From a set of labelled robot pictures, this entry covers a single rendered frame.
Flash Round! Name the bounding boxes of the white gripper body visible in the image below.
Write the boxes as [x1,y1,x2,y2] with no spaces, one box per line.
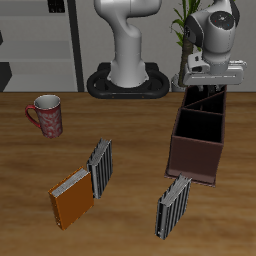
[182,59,248,86]

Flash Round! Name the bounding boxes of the dark brown desk caddy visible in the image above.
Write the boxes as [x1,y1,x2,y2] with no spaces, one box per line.
[164,84,228,187]

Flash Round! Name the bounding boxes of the black striped book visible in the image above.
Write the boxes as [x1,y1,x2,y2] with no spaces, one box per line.
[154,173,193,241]
[86,137,114,200]

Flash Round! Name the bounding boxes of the orange book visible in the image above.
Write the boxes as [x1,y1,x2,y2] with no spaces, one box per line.
[48,166,95,231]

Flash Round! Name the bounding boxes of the green pot plant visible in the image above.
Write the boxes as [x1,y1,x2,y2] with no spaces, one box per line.
[170,0,216,93]

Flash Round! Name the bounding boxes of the red patterned mug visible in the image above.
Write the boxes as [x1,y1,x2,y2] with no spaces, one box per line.
[24,94,64,139]

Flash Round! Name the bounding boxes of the white shelf unit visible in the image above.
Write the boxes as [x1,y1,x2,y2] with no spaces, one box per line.
[0,0,85,93]

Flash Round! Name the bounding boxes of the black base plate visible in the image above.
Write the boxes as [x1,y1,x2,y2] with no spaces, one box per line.
[86,61,171,100]

